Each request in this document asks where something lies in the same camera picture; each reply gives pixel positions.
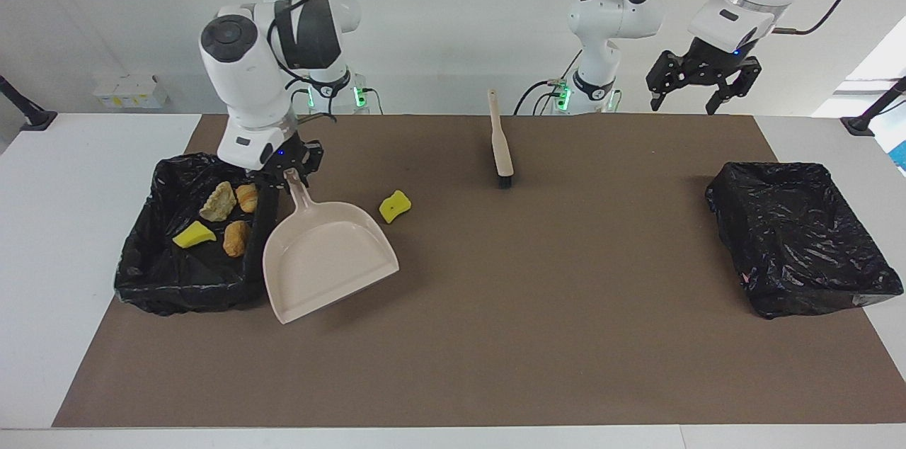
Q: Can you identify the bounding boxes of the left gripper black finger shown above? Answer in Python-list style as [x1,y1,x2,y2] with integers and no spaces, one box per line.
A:
[705,61,762,116]
[646,52,682,113]

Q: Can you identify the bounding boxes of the pale cream foam lump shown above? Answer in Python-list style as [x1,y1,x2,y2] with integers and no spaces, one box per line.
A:
[199,181,239,222]

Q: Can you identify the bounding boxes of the brown potato shaped foam lump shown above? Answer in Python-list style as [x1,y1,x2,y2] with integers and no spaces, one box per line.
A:
[222,220,251,258]

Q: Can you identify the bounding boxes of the beige plastic dustpan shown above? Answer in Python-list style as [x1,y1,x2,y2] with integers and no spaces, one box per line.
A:
[263,166,400,325]

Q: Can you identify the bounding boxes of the yellow sponge piece dark dot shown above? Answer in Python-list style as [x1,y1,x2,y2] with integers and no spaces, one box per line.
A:
[378,189,413,225]

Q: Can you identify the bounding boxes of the yellow wedge sponge piece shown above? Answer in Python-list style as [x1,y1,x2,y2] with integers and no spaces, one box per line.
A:
[172,220,218,250]

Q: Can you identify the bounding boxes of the beige hand brush black bristles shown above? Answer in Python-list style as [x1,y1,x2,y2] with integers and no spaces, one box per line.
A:
[487,88,516,190]

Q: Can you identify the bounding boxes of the black bag lined bin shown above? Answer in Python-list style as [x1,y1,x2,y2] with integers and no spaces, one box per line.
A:
[113,151,281,317]

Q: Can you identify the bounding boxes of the black bag bin pink mark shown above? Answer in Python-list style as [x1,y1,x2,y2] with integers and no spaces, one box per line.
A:
[705,161,905,321]

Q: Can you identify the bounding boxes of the white cardboard box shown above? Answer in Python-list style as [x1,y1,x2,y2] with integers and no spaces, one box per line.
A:
[92,74,170,110]

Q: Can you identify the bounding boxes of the brown table mat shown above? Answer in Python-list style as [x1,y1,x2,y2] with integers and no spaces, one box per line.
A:
[52,114,906,428]

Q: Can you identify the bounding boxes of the black camera stand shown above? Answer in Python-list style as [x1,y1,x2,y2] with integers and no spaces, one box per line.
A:
[840,76,906,137]
[0,75,58,132]

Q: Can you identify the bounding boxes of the black base power cable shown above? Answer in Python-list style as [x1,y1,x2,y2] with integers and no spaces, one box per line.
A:
[513,79,568,116]

